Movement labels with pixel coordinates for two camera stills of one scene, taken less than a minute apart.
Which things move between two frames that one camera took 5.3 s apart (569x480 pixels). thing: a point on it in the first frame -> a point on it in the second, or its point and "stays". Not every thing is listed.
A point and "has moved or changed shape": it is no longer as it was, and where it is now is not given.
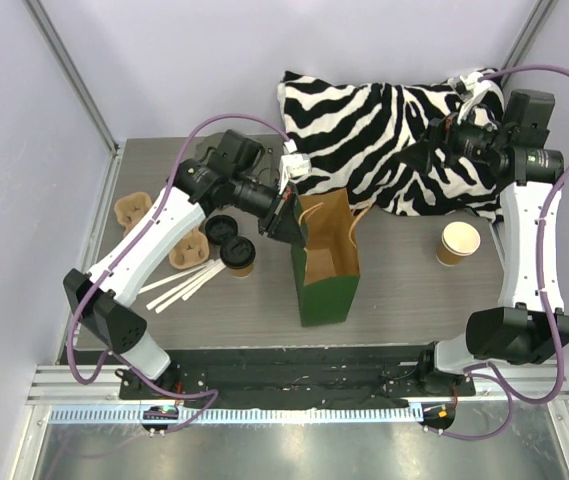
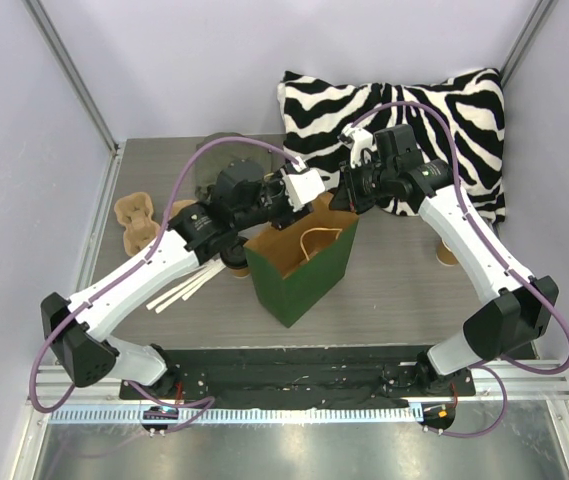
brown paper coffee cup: [243, 272] stays
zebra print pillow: [357, 136] stays
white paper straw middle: [182, 285] stays
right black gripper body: [437, 140] -> [346, 189]
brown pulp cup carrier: [130, 208] stays
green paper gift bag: [326, 265] has moved or changed shape
